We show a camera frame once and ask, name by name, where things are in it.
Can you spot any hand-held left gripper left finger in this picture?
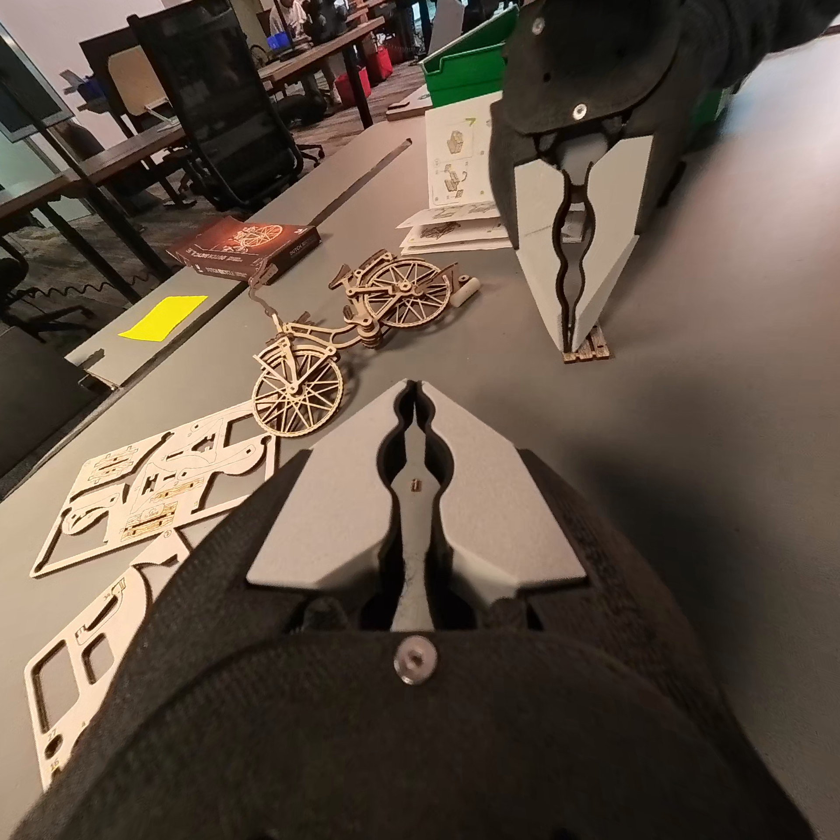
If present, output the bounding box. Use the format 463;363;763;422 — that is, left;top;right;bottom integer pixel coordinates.
245;379;421;632

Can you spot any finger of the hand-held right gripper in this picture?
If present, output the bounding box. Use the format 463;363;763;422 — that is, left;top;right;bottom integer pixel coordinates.
514;156;578;353
567;133;657;353

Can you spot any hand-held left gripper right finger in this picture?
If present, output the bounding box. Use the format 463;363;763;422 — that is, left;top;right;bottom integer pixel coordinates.
417;379;588;608

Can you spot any small slatted wooden plate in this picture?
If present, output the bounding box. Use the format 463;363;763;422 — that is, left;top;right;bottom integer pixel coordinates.
562;323;616;366

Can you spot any person's right forearm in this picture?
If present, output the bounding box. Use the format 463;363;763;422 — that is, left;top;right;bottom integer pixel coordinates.
682;0;840;89

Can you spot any wooden sheet with remaining parts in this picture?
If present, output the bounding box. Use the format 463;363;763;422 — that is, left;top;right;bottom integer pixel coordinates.
29;402;281;580

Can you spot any mostly empty wooden parts sheet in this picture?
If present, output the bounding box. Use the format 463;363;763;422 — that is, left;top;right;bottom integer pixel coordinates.
23;530;198;791

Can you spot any wooden bicycle model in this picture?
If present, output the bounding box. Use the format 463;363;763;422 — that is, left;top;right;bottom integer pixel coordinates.
247;251;462;438

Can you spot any dark red model kit box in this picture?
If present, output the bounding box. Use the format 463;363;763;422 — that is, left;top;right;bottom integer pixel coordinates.
165;217;322;284

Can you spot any open instruction booklet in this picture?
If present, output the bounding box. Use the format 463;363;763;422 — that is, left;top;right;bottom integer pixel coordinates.
425;98;519;212

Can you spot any green plastic bin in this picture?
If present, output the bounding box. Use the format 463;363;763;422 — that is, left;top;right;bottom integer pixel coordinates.
420;3;735;153

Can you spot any brown flat board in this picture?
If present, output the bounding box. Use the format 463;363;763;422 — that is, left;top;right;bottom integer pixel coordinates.
386;92;434;123

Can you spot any yellow sticky note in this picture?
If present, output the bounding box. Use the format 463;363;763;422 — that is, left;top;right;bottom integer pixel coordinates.
118;294;209;342

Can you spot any dark wooden office desk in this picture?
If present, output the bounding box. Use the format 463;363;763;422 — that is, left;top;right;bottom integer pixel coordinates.
0;164;86;277
84;121;193;198
259;16;389;130

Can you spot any black flat panel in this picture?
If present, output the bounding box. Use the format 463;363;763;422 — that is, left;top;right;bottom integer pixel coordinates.
0;325;89;480

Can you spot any black mesh office chair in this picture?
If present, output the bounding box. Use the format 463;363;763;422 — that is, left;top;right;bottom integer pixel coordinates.
128;0;304;212

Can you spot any tan backed black chair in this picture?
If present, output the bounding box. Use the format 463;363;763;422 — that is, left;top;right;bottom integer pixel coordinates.
79;39;173;119

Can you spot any grey framed sign stand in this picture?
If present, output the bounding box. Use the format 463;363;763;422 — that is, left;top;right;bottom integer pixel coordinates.
0;23;173;280

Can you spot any black coiled cable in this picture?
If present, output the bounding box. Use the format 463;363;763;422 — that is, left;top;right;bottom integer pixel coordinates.
12;261;153;304

